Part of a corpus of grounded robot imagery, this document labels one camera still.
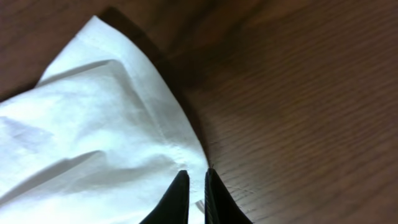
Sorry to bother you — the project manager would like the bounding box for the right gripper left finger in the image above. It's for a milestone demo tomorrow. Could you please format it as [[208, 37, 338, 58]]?
[[140, 170, 190, 224]]

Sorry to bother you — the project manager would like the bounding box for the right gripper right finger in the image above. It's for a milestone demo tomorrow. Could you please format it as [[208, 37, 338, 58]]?
[[205, 168, 252, 224]]

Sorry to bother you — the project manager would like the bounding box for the white graphic t-shirt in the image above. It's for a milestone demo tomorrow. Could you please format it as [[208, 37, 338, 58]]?
[[1, 17, 208, 223]]

